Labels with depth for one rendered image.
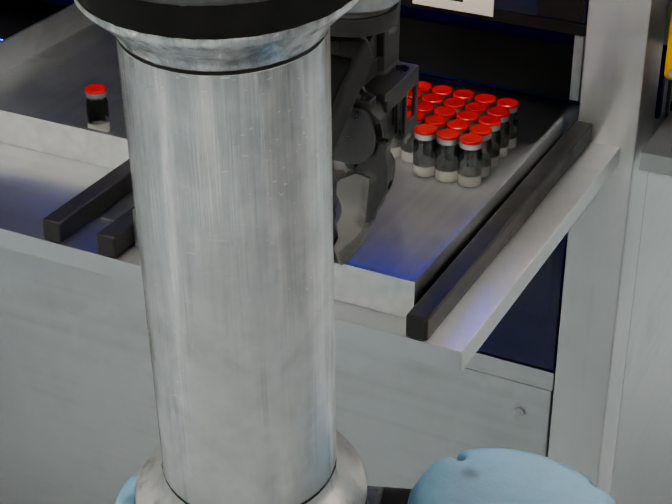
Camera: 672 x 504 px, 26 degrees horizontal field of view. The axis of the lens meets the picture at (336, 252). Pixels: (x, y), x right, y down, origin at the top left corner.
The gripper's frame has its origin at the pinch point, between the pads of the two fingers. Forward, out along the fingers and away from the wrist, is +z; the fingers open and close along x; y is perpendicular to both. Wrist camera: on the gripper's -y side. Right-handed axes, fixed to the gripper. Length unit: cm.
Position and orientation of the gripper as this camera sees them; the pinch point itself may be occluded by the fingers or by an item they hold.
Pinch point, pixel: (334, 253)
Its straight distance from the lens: 113.4
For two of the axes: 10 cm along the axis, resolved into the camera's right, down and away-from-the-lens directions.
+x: -9.0, -2.3, 3.8
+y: 4.4, -4.6, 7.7
